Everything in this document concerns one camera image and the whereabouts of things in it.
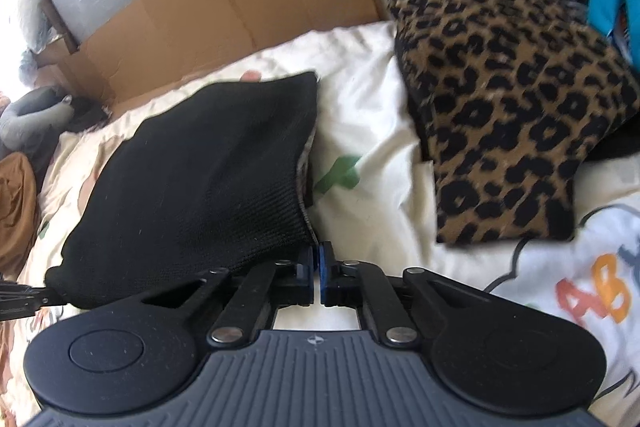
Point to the black garment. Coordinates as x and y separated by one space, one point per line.
90 114
615 147

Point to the brown cardboard sheet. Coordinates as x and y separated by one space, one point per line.
225 17

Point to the brown garment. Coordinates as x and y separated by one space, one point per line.
17 207

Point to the black shorts bear print trim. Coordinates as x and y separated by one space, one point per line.
200 182

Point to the leopard print garment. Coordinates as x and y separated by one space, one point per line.
500 107

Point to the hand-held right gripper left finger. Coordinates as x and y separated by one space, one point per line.
310 267

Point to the cream printed bedsheet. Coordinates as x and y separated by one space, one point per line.
370 107

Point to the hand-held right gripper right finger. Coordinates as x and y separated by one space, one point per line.
325 267

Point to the grey garment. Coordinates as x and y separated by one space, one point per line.
30 117

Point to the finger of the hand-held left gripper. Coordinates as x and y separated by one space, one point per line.
25 302

